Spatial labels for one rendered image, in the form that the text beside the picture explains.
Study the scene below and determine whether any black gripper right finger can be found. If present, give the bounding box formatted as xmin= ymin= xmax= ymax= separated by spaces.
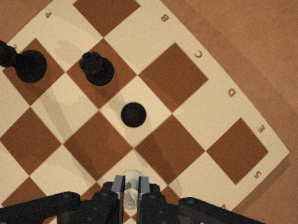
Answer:
xmin=136 ymin=176 xmax=265 ymax=224

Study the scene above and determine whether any white chess piece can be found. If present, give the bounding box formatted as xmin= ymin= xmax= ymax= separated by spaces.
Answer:
xmin=121 ymin=170 xmax=144 ymax=210

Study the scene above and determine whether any brown and cream chessboard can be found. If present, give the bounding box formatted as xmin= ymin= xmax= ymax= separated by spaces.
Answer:
xmin=0 ymin=0 xmax=289 ymax=211

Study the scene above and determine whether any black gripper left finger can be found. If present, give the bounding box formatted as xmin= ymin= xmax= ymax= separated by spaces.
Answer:
xmin=0 ymin=175 xmax=126 ymax=224

